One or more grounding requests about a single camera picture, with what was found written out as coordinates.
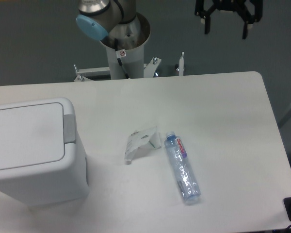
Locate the grey lid push button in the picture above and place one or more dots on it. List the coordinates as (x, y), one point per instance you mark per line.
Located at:
(69, 128)

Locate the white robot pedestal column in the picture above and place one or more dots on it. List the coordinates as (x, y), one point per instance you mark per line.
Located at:
(126, 64)

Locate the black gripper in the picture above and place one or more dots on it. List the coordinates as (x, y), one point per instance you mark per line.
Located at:
(230, 5)

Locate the white trash can lid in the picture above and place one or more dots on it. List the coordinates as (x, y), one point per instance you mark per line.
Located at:
(31, 135)

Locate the crumpled white paper wrapper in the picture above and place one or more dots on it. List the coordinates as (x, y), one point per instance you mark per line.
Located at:
(148, 139)

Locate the white trash can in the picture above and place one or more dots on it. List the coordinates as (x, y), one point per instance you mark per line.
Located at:
(52, 182)

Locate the clear plastic water bottle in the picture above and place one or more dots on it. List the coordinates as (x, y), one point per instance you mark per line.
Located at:
(183, 172)

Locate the white metal mounting frame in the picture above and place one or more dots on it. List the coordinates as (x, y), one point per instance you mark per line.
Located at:
(150, 70)

